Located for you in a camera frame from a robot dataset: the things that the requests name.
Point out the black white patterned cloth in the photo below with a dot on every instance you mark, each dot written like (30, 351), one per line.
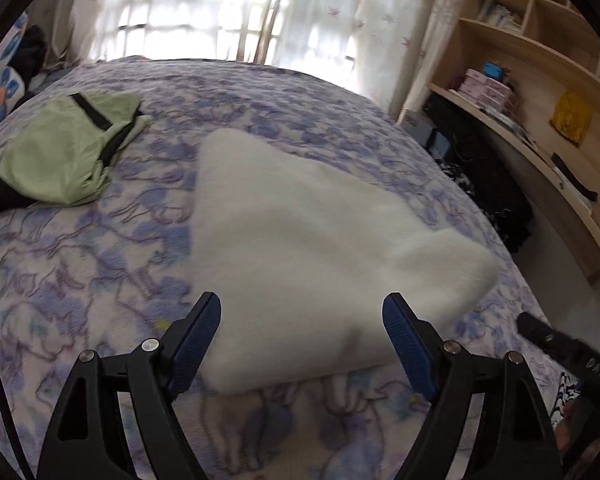
(565, 395)

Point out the light green garment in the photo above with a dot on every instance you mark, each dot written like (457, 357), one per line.
(55, 150)

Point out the small blue box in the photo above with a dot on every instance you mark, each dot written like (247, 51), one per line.
(492, 70)

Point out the yellow bag on shelf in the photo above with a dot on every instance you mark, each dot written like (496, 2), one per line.
(572, 117)

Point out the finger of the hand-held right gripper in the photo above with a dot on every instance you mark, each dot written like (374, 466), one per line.
(537, 330)

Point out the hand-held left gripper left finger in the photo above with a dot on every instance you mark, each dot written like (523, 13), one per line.
(200, 335)

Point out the blue floral blanket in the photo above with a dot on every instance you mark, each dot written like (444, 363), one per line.
(80, 270)

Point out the blue flower pillow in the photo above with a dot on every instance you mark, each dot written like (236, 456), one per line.
(0, 90)

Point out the row of books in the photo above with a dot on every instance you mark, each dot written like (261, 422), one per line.
(500, 15)

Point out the wooden shelf unit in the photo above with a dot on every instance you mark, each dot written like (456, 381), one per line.
(530, 65)

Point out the blue storage box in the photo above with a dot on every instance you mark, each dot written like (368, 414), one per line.
(425, 132)

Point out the sheer floral curtain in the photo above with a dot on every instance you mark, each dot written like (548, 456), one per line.
(320, 10)

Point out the pink storage drawers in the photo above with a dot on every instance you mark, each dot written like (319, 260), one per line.
(485, 91)

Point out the white fuzzy cardigan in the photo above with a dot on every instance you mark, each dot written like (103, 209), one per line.
(305, 240)

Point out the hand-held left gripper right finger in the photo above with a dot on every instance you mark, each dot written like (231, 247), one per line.
(405, 340)

